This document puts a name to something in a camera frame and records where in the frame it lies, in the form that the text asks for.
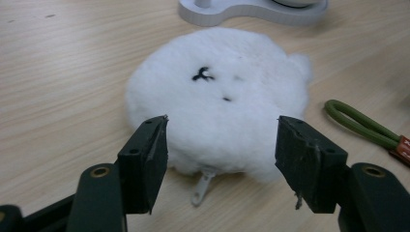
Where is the white stand with post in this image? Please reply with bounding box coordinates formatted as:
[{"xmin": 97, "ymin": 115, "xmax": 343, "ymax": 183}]
[{"xmin": 177, "ymin": 0, "xmax": 330, "ymax": 27}]

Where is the white fluffy zip pouch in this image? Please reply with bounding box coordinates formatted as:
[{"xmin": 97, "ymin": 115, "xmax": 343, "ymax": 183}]
[{"xmin": 125, "ymin": 27, "xmax": 313, "ymax": 207}]

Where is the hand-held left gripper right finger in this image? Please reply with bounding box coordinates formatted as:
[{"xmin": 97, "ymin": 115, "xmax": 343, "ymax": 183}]
[{"xmin": 275, "ymin": 115, "xmax": 349, "ymax": 215}]

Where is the brown keychain strap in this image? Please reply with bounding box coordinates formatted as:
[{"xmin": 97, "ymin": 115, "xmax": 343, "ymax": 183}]
[{"xmin": 323, "ymin": 99, "xmax": 410, "ymax": 168}]

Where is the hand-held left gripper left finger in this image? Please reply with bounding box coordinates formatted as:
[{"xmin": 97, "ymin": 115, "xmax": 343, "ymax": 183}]
[{"xmin": 117, "ymin": 115, "xmax": 169, "ymax": 216}]

